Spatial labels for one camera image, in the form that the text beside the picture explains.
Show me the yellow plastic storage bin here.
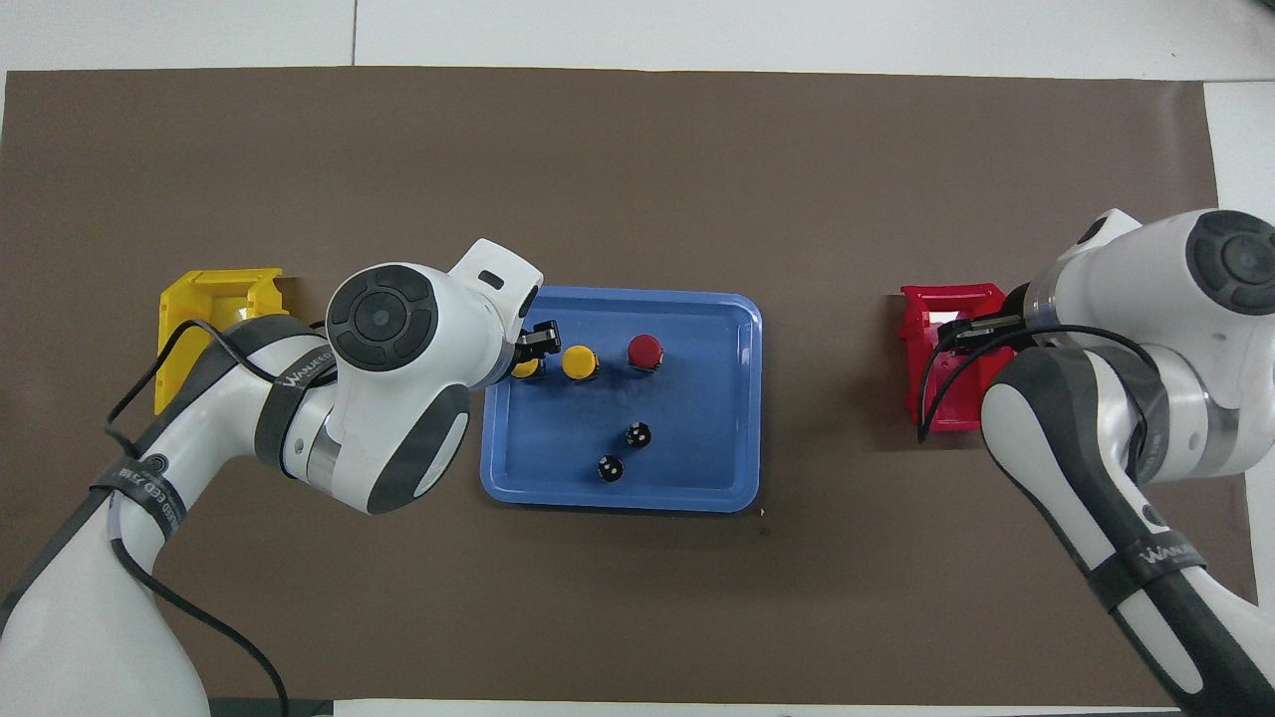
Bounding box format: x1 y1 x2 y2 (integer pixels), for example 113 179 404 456
154 267 291 416

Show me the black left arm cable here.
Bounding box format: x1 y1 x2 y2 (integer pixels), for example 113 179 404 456
103 317 340 717

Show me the brown paper table mat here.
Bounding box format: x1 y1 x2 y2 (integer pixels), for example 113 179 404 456
0 66 1266 708

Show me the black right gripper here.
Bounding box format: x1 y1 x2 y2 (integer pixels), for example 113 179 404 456
936 313 1028 353

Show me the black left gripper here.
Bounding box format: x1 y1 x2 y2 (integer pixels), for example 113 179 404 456
510 320 562 367

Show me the blue plastic tray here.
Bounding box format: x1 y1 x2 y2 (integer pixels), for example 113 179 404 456
480 285 764 514

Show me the red plastic storage bin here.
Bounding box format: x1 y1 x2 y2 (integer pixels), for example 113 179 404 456
899 283 1019 435

